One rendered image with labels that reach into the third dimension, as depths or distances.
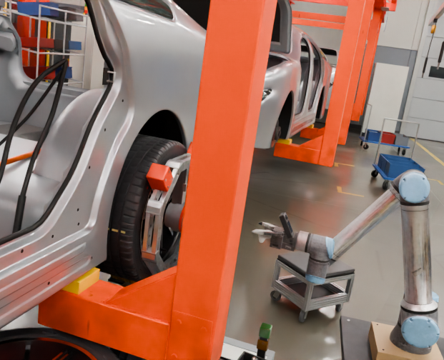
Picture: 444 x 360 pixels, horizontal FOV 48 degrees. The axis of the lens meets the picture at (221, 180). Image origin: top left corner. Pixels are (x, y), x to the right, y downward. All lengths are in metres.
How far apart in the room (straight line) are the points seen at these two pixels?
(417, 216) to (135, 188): 1.15
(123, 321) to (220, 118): 0.79
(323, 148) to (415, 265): 3.59
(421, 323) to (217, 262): 1.03
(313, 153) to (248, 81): 4.30
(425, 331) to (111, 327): 1.28
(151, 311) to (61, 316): 0.36
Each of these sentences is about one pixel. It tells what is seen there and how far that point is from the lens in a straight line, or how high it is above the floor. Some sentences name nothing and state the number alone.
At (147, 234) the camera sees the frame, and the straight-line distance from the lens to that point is 2.03.
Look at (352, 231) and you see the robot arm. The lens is 2.36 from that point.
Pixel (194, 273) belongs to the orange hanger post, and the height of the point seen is 0.89.
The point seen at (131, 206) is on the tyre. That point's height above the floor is 0.96.
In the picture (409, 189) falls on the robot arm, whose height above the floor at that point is 1.16.
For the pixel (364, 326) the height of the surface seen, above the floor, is 0.30.
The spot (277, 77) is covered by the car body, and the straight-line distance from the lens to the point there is 4.82.
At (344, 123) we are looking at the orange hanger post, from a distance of 7.58.
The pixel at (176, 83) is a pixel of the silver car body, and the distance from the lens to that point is 2.27.
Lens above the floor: 1.58
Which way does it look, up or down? 14 degrees down
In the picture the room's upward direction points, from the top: 8 degrees clockwise
